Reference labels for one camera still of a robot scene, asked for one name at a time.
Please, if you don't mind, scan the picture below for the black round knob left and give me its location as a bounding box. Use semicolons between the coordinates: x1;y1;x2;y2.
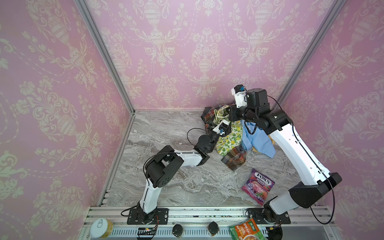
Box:
172;224;184;238

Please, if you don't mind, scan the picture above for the black round knob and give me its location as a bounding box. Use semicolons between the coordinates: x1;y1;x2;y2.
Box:
172;224;184;238
208;221;220;236

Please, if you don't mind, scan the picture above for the light blue cloth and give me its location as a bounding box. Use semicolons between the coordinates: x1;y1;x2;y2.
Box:
241;120;276;158

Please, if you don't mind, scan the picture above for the aluminium corner post right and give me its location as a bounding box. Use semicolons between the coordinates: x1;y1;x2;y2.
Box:
278;0;347;105

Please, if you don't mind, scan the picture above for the green orange snack packet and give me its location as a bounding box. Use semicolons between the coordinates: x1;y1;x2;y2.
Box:
230;219;266;240

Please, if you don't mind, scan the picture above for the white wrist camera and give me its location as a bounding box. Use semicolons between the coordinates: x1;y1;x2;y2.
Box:
231;85;247;108
212;119;230;136

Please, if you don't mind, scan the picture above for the aluminium corner post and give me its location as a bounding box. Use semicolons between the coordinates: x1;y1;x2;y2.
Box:
74;0;135;116
278;0;347;105

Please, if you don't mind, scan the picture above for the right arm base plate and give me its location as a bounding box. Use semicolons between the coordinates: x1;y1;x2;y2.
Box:
246;208;291;225

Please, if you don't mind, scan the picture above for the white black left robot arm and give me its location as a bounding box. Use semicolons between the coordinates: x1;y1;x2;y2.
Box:
138;120;232;215

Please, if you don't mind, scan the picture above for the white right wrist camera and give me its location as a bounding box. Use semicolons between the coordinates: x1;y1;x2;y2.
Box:
231;85;247;108

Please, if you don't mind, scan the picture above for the black round knob right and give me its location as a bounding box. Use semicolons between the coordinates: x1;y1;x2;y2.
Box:
208;221;220;236

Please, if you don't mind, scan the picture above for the purple Fox's candy bag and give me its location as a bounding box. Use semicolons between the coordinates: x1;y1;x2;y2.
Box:
241;169;275;206

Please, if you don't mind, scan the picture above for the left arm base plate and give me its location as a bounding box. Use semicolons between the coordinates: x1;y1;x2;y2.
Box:
127;208;169;225

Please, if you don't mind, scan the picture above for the white lidded jar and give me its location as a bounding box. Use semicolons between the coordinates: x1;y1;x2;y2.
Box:
90;218;114;239

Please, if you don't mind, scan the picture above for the aluminium corner post left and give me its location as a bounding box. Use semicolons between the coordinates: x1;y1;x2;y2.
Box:
74;0;135;116

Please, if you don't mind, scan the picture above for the red plaid cloth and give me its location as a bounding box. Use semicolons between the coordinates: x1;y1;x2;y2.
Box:
201;105;247;171

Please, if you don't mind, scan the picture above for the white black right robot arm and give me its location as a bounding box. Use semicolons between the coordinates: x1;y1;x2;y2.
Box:
229;85;342;223

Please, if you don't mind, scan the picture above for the lemon print cloth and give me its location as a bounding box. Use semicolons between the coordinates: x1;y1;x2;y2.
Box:
212;104;243;157

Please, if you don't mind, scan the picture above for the aluminium front rail frame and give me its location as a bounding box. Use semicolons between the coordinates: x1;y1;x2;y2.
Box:
78;206;343;240

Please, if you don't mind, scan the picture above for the small black electronics board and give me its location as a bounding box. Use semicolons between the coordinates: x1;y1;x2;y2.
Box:
137;228;157;239

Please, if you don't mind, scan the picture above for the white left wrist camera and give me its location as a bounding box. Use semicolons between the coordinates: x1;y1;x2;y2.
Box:
212;119;230;136

